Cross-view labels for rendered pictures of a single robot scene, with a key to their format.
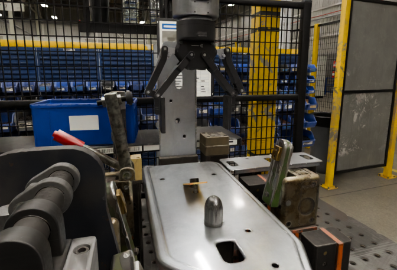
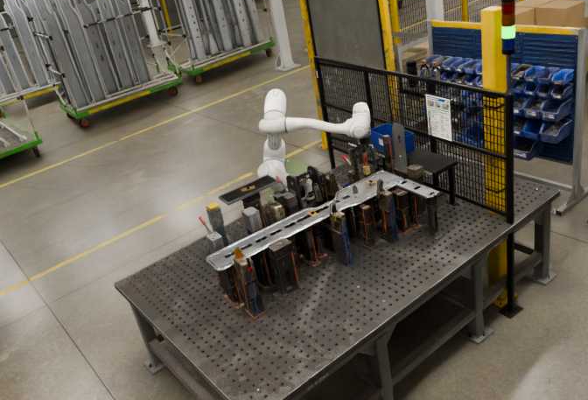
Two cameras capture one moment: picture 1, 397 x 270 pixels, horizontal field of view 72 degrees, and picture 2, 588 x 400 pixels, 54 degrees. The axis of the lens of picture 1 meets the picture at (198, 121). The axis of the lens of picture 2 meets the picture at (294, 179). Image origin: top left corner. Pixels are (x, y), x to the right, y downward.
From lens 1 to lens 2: 3.50 m
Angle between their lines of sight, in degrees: 73
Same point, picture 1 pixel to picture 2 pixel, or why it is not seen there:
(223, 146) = (412, 173)
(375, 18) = not seen: outside the picture
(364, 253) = (446, 251)
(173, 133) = (399, 160)
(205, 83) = (448, 133)
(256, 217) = (363, 196)
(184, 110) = (402, 151)
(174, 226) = (349, 189)
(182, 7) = not seen: hidden behind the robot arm
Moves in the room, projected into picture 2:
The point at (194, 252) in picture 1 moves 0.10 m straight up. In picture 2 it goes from (341, 193) to (339, 180)
